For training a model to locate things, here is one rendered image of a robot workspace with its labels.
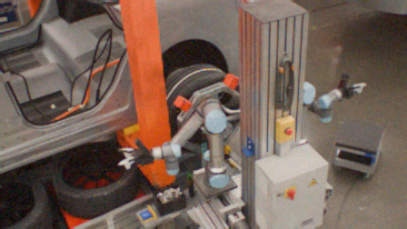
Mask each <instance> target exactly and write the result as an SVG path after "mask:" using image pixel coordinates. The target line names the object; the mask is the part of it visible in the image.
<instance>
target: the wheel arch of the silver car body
mask: <svg viewBox="0 0 407 229"><path fill-rule="evenodd" d="M162 54H164V62H166V63H167V68H166V71H167V70H169V69H173V68H175V67H189V66H190V65H199V64H206V65H212V66H214V67H217V68H218V69H220V70H221V71H223V73H225V74H231V73H230V66H229V64H228V60H227V59H226V56H225V55H224V53H223V50H221V48H219V46H217V45H215V44H214V43H212V42H211V41H208V40H206V39H202V38H190V39H184V40H183V41H179V42H178V43H175V44H174V45H172V46H169V48H167V49H166V50H165V51H164V52H162Z"/></svg>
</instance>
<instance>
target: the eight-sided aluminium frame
mask: <svg viewBox="0 0 407 229"><path fill-rule="evenodd" d="M223 91H225V92H226V93H228V94H230V95H232V96H234V95H238V96H239V97H240V94H239V93H238V92H235V90H232V89H230V88H228V85H226V84H224V83H223V82H220V83H217V84H214V85H210V86H208V87H205V88H204V89H202V90H198V91H197V92H194V93H193V94H192V97H191V98H190V99H189V102H190V103H191V104H192V106H191V107H190V109H189V110H188V112H187V113H186V112H185V111H183V110H182V112H181V113H180V114H179V116H177V125H178V131H179V130H180V129H181V128H182V127H183V125H184V124H186V121H187V120H188V118H189V117H190V115H191V114H192V112H193V111H194V109H195V108H196V106H197V105H198V104H199V103H200V101H201V100H202V99H204V98H205V97H208V96H209V95H214V94H219V93H221V92H223ZM240 127H241V122H240V118H238V119H237V120H233V122H232V128H233V129H232V132H231V133H230V135H229V136H228V137H226V138H224V140H223V144H224V146H227V145H228V144H229V143H230V142H231V141H232V139H233V137H234V136H235V134H236V133H237V131H238V130H239V128H240ZM183 147H184V148H187V149H189V150H192V151H193V152H196V153H198V154H200V155H202V147H201V146H198V145H196V144H193V143H190V142H189V141H186V143H184V145H183Z"/></svg>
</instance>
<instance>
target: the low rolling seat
mask: <svg viewBox="0 0 407 229"><path fill-rule="evenodd" d="M384 127H385V126H384V125H382V124H374V123H371V122H364V121H362V120H356V119H352V118H345V120H344V122H343V124H342V128H341V129H340V131H339V134H337V138H336V139H335V144H334V145H333V159H332V164H333V165H335V173H337V174H338V173H340V170H341V167H346V168H349V169H353V170H356V171H361V172H363V174H362V179H363V180H367V178H369V176H370V174H373V172H374V170H375V166H376V165H377V160H378V158H379V156H381V154H382V152H381V148H382V140H383V137H384V130H385V129H384Z"/></svg>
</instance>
